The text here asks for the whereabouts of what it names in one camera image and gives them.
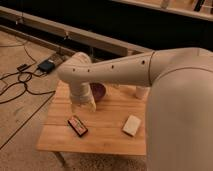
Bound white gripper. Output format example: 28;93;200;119
70;95;96;112

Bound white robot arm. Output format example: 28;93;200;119
58;48;213;171

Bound white sponge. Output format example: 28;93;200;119
122;115;141;136

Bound purple bowl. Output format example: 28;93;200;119
90;83;106;102

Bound black and red box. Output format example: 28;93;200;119
68;115;88;137

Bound wooden table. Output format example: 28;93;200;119
37;82;146;163

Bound black power adapter box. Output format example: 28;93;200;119
38;60;55;73

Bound white paper cup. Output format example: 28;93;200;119
135;86;148;99

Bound small black device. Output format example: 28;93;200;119
17;64;29;72

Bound black floor cables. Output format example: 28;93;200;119
0;39;56;105

